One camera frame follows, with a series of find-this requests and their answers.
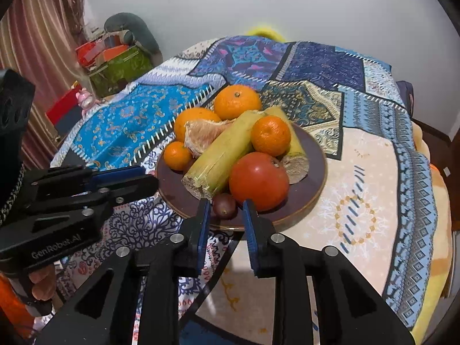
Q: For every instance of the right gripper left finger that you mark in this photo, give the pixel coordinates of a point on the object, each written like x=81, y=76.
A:
x=104, y=309

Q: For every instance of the patterned patchwork tablecloth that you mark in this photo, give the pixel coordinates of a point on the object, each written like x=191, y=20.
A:
x=377, y=205

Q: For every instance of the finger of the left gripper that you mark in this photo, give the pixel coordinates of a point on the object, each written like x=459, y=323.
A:
x=119, y=193
x=93, y=177

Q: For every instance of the pink toy figure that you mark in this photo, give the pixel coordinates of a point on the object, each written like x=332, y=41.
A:
x=86, y=100

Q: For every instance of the large rear orange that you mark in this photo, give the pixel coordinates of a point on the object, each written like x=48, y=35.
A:
x=233, y=100

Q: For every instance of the large front orange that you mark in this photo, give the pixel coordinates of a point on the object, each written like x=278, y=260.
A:
x=194, y=120

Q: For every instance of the large orange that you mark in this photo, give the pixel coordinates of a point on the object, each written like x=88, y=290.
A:
x=194, y=120
x=233, y=100

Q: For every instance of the sugarcane piece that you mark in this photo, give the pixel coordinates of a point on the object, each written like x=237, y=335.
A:
x=210, y=173
x=294, y=160

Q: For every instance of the small mandarin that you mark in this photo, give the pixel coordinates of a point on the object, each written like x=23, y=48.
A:
x=271, y=135
x=177, y=156

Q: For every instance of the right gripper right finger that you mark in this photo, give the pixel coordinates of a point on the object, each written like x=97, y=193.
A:
x=318, y=285

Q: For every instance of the red box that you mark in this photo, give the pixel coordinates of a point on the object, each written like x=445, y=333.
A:
x=66, y=112

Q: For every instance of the red grape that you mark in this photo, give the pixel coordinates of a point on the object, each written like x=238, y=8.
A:
x=224, y=206

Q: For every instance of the red tomato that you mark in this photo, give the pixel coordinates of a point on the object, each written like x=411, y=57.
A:
x=261, y=178

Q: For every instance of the left hand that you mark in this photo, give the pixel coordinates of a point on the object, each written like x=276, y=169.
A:
x=44, y=283

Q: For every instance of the striped curtain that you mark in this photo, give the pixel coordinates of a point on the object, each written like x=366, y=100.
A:
x=39, y=40

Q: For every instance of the grey plush toy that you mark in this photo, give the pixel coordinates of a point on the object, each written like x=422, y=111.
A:
x=139, y=29

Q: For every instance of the pomelo segment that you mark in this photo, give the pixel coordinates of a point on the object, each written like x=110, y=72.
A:
x=200, y=134

